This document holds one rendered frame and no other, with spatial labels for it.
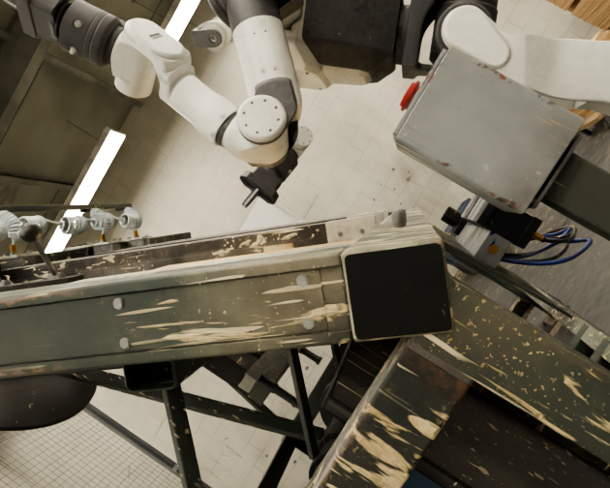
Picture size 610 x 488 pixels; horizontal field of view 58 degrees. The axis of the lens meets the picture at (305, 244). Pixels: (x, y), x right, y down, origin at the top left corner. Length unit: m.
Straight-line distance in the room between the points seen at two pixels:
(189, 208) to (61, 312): 5.99
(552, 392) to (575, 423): 0.04
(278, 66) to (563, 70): 0.55
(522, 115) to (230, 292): 0.39
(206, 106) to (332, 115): 5.59
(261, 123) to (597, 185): 0.48
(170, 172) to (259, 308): 6.22
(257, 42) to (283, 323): 0.49
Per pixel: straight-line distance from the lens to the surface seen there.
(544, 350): 0.68
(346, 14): 1.14
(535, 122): 0.66
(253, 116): 0.88
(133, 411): 7.38
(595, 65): 1.22
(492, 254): 0.94
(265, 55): 0.95
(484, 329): 0.67
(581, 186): 0.70
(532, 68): 1.17
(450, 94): 0.65
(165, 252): 1.53
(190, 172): 6.79
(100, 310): 0.77
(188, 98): 0.95
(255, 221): 5.08
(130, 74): 1.03
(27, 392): 2.10
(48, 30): 1.08
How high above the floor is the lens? 0.87
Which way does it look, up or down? 7 degrees up
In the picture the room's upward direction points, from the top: 58 degrees counter-clockwise
